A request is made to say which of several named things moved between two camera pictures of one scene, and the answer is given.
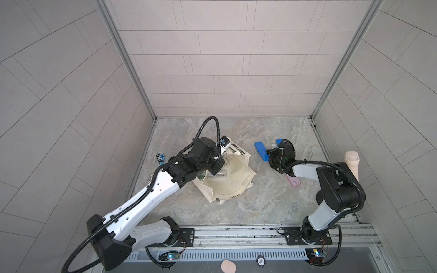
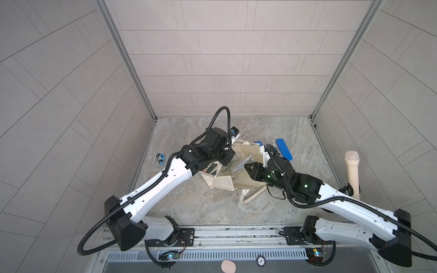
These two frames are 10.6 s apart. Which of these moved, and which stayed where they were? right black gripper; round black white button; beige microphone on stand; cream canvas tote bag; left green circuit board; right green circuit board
Moved: cream canvas tote bag; right black gripper
Stayed: beige microphone on stand; right green circuit board; left green circuit board; round black white button
